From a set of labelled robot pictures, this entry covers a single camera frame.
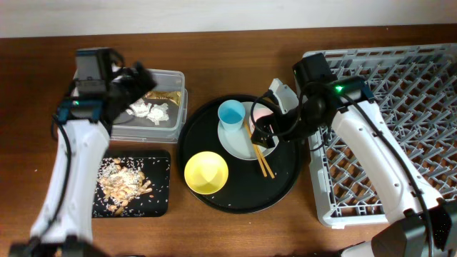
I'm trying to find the black rectangular tray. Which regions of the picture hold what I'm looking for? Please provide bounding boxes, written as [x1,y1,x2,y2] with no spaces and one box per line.
[102,150,171,218]

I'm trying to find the clear plastic bin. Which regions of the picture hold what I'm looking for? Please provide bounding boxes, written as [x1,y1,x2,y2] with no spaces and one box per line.
[111,69,188,143]

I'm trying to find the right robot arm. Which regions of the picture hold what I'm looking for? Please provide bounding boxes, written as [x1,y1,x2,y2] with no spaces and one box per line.
[249,54,456,257]

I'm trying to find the round black tray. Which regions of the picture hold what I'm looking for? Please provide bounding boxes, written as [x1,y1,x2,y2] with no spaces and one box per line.
[177,94,302,214]

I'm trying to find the white tissue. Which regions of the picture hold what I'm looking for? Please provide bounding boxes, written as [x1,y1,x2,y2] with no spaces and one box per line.
[126,99,151,118]
[146,103,169,126]

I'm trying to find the blue plastic cup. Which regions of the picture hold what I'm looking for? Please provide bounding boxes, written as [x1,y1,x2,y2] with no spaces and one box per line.
[218,100,246,132]

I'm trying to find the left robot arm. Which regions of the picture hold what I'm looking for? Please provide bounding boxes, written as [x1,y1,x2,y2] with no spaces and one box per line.
[9,47,156,256]

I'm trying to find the pink plastic cup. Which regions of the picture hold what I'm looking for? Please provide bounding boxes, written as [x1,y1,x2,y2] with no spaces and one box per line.
[248,107,273,133]

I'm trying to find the wooden chopstick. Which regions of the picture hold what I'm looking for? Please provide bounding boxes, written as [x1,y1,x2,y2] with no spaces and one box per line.
[243,121,267,177]
[257,146,275,179]

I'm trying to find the grey plate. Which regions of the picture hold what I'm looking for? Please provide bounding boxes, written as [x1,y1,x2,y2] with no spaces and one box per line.
[217,101,279,161]

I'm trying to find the food scraps pile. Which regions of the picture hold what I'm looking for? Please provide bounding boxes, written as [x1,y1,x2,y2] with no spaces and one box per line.
[92,157,152,218]

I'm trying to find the yellow bowl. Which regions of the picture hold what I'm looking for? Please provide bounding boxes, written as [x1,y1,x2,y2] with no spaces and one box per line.
[184,151,229,195]

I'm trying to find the brown snack wrapper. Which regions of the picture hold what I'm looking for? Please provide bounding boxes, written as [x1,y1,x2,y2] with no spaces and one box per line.
[145,91,181,106]

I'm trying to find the grey dishwasher rack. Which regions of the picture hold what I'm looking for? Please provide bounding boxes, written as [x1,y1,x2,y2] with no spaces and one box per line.
[308,44,456,228]

